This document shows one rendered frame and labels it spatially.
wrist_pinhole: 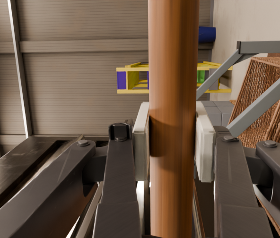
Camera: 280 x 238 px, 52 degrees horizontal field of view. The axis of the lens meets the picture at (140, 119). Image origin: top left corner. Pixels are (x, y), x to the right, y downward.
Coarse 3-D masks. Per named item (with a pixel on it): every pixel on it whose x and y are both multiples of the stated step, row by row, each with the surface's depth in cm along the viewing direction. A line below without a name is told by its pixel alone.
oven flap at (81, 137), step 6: (78, 138) 170; (84, 138) 179; (60, 144) 182; (66, 144) 176; (54, 150) 173; (60, 150) 168; (48, 156) 165; (54, 156) 160; (42, 162) 157; (48, 162) 152; (36, 168) 151; (42, 168) 146; (30, 174) 144; (36, 174) 140; (24, 180) 138; (30, 180) 134; (18, 186) 133; (24, 186) 130; (12, 192) 128; (6, 198) 123; (0, 204) 119
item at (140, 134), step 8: (144, 104) 21; (144, 112) 19; (136, 120) 17; (144, 120) 17; (136, 128) 16; (144, 128) 16; (136, 136) 15; (144, 136) 15; (136, 144) 15; (144, 144) 15; (136, 152) 16; (144, 152) 16; (136, 160) 16; (144, 160) 16; (136, 168) 16; (144, 168) 16; (136, 176) 16; (144, 176) 16
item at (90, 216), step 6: (132, 120) 173; (132, 126) 169; (102, 186) 96; (96, 192) 93; (96, 198) 89; (90, 204) 86; (96, 204) 85; (90, 210) 83; (90, 216) 80; (84, 222) 78; (90, 222) 77; (84, 228) 75; (90, 228) 76; (78, 234) 73; (84, 234) 72; (90, 234) 76
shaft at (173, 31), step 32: (160, 0) 16; (192, 0) 16; (160, 32) 16; (192, 32) 16; (160, 64) 17; (192, 64) 17; (160, 96) 17; (192, 96) 17; (160, 128) 18; (192, 128) 18; (160, 160) 18; (192, 160) 19; (160, 192) 19; (192, 192) 20; (160, 224) 20
